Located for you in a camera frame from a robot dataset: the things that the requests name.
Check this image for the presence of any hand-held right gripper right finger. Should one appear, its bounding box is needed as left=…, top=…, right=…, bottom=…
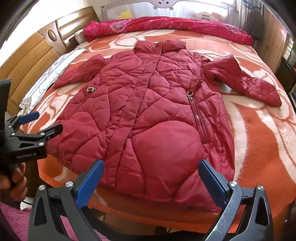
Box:
left=198, top=159, right=274, bottom=241

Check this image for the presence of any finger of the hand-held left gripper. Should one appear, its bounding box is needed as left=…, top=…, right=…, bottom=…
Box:
left=6, top=111, right=40, bottom=133
left=13, top=123, right=63, bottom=147

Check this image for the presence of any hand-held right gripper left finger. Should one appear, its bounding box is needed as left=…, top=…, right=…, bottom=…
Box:
left=28, top=159, right=105, bottom=241

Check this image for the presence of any red quilted jacket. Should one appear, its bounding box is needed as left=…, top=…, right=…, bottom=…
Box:
left=46, top=40, right=282, bottom=213

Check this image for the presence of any person's left hand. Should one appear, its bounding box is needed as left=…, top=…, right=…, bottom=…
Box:
left=0, top=162, right=28, bottom=203

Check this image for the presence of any grey striped pillow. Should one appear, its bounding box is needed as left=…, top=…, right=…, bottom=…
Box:
left=19, top=50, right=81, bottom=110

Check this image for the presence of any orange and white blanket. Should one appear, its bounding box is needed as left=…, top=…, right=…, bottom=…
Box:
left=20, top=29, right=293, bottom=234

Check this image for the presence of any wooden headboard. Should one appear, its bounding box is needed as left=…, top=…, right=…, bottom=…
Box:
left=0, top=6, right=89, bottom=109

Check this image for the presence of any purple rug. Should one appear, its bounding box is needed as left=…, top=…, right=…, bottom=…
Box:
left=0, top=202, right=77, bottom=241

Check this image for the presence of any small floral pillow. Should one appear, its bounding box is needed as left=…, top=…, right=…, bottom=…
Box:
left=74, top=30, right=87, bottom=43

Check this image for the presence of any red sequined quilt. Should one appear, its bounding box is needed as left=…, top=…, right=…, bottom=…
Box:
left=83, top=17, right=254, bottom=46

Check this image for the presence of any wooden wardrobe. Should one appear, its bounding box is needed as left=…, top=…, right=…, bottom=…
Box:
left=254, top=7, right=289, bottom=72

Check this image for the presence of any white printed cushion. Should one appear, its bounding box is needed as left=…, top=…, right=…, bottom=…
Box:
left=195, top=10, right=226, bottom=24

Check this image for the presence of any hanging dark coat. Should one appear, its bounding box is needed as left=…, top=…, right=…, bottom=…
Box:
left=245, top=3, right=264, bottom=40

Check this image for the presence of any striped curtain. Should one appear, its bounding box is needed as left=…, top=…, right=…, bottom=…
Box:
left=228, top=0, right=249, bottom=26

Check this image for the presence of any grey bed rail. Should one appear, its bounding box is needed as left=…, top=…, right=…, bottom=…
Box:
left=100, top=0, right=232, bottom=24

